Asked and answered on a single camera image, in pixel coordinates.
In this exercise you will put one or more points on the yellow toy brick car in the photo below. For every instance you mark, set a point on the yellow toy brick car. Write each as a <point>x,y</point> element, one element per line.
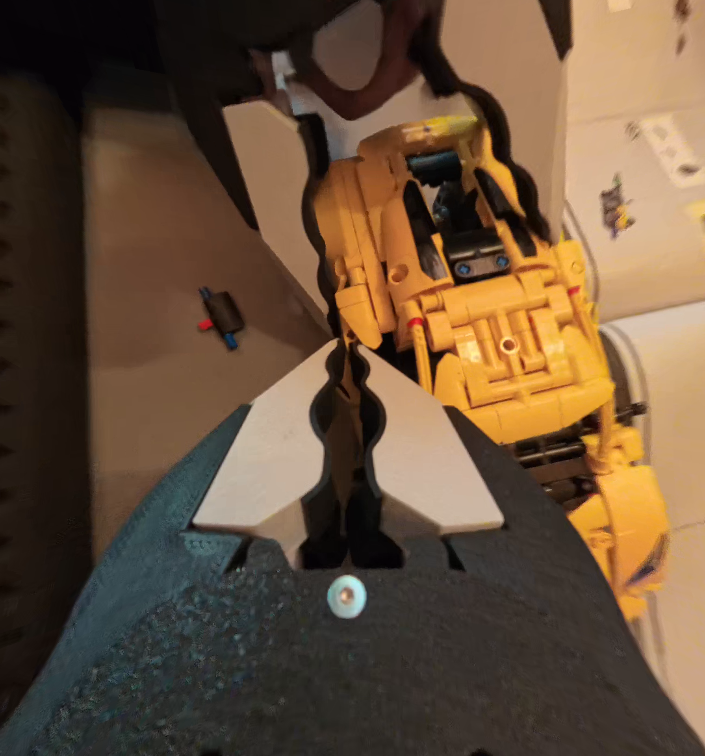
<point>506,378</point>

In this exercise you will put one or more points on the small black brick assembly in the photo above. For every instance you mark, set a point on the small black brick assembly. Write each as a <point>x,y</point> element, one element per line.
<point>225,313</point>

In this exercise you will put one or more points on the building instruction booklet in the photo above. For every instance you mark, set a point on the building instruction booklet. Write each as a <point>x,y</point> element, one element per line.
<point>671,260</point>

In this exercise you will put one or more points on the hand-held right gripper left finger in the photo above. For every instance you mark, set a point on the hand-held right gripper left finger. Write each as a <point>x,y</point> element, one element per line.
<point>258,466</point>

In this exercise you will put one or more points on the person's left hand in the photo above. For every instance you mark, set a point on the person's left hand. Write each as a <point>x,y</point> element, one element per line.
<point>397,71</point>

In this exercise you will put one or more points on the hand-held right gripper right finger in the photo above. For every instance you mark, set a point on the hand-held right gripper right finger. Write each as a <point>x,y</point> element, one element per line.
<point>441,466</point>

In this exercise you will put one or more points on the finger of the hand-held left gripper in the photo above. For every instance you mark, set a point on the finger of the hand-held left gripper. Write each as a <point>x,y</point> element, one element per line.
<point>270,177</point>
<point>524,88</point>

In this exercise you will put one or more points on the grey desk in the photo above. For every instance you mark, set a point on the grey desk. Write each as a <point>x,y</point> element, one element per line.
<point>151,236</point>

